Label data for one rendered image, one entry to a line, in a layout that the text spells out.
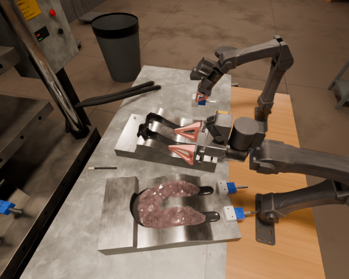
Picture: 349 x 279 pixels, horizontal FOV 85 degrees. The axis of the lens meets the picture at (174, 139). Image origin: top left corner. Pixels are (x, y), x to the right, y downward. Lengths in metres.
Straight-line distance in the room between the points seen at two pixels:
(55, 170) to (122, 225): 0.52
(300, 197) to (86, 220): 0.79
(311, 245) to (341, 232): 1.15
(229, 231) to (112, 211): 0.43
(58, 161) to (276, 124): 1.23
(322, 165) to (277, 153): 0.10
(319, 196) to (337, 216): 1.46
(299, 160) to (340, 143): 2.19
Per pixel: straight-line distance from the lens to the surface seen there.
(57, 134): 1.28
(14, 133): 1.00
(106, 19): 3.13
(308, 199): 0.72
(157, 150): 0.87
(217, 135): 0.47
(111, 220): 0.77
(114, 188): 0.81
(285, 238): 0.94
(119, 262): 0.84
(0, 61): 0.93
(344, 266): 2.02
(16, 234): 1.06
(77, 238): 0.91
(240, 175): 0.98
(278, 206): 0.76
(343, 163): 0.60
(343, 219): 2.18
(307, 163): 0.55
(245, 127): 0.46
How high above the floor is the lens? 1.61
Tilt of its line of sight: 51 degrees down
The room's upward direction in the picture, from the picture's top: straight up
